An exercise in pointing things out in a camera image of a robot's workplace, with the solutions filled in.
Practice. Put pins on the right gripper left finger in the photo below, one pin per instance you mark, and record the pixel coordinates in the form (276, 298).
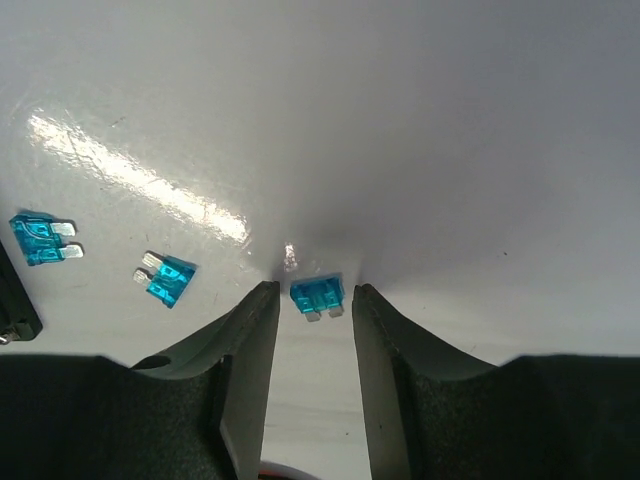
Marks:
(236, 351)

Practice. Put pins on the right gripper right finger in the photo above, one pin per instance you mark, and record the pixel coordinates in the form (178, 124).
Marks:
(390, 348)

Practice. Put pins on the blue blade fuse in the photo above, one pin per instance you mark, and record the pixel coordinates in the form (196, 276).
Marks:
(318, 295)
(45, 240)
(164, 277)

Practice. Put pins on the black fuse box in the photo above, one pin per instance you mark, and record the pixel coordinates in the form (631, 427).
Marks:
(19, 319)

